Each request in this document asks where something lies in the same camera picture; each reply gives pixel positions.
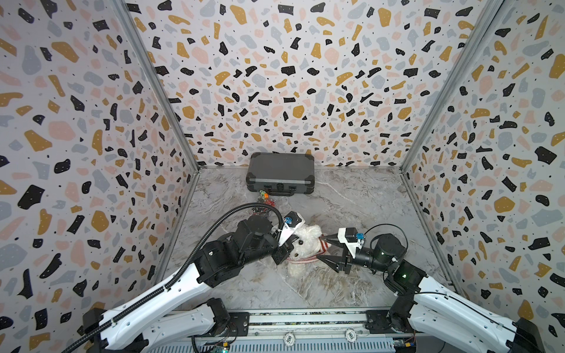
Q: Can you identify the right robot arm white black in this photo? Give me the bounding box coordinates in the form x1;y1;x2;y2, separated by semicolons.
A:
318;228;544;352

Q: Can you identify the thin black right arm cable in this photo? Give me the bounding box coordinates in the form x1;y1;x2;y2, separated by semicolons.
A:
361;223;522;336

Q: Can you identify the black corrugated cable conduit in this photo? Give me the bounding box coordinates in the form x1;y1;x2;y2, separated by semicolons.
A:
61;202;285;353

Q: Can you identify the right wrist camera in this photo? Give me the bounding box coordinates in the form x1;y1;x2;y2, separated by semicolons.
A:
337;227;365;258

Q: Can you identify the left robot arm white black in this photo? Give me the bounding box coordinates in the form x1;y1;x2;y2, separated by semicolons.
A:
83;212;305;352

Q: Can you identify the white teddy bear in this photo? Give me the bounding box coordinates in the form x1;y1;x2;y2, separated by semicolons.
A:
287;225;328;277

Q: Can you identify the red white striped knitted sweater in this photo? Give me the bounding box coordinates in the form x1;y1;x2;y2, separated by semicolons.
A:
288;238;328;264

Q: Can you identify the bag of colourful small parts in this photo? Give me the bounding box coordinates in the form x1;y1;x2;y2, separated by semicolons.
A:
252;191;275;216

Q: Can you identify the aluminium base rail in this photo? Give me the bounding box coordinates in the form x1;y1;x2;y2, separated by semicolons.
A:
140;307;442;353

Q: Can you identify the dark grey hard case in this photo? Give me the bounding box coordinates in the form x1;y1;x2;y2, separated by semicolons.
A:
246;152;316;197

